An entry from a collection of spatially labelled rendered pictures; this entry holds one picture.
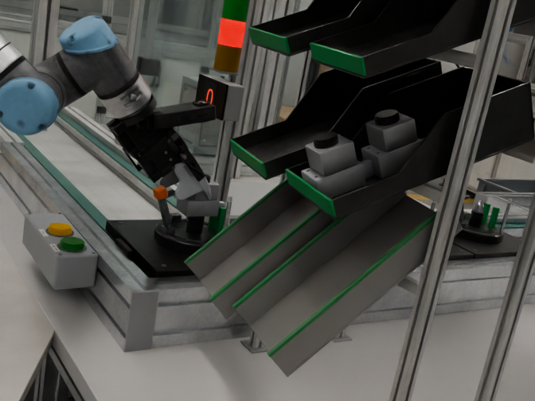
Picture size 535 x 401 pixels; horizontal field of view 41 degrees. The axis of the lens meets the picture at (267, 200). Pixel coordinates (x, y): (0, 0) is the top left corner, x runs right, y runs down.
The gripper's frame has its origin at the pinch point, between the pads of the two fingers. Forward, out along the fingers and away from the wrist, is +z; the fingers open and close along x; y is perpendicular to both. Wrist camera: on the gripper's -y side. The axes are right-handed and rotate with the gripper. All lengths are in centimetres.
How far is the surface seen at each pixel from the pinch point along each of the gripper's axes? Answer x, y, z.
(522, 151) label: 47, -29, -1
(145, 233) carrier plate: -4.6, 12.6, 2.6
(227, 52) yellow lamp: -16.7, -22.5, -9.9
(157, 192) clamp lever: 0.9, 7.2, -5.6
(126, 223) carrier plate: -9.6, 13.7, 1.5
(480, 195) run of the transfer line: -34, -79, 87
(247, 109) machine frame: -77, -41, 36
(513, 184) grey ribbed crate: -91, -138, 157
